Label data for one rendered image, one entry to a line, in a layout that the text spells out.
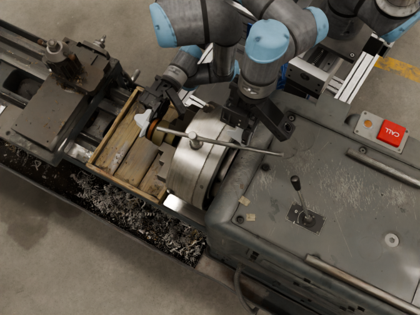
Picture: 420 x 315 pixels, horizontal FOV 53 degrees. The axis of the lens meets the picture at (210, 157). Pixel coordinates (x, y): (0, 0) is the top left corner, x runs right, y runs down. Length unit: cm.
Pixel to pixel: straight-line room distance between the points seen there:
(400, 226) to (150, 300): 150
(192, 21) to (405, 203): 71
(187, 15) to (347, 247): 70
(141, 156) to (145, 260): 93
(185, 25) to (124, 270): 155
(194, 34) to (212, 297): 152
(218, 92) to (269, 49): 161
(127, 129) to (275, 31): 91
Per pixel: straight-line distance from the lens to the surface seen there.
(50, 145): 156
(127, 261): 237
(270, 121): 92
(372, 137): 121
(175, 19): 113
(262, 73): 83
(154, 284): 234
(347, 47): 144
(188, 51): 143
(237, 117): 95
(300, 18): 88
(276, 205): 109
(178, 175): 119
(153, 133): 132
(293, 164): 113
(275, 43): 79
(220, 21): 113
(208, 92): 238
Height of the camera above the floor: 231
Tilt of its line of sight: 71 degrees down
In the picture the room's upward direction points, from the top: 4 degrees counter-clockwise
